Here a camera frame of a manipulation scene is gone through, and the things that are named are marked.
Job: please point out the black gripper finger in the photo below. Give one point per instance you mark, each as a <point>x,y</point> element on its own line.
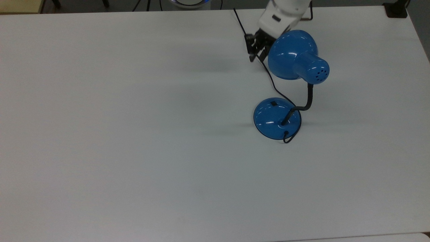
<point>263,47</point>
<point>250,45</point>

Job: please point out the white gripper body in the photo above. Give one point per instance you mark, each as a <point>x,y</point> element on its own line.
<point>277,23</point>

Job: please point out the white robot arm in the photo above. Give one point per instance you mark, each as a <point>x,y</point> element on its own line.
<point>292,5</point>

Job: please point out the blue gooseneck desk lamp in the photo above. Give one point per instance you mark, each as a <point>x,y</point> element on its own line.
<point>289,57</point>

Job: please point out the black tripod legs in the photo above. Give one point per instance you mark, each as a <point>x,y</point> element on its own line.
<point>142,4</point>

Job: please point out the black table clamp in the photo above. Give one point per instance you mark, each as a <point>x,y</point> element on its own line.
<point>396,9</point>

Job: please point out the light wooden board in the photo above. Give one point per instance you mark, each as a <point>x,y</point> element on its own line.
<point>20,6</point>

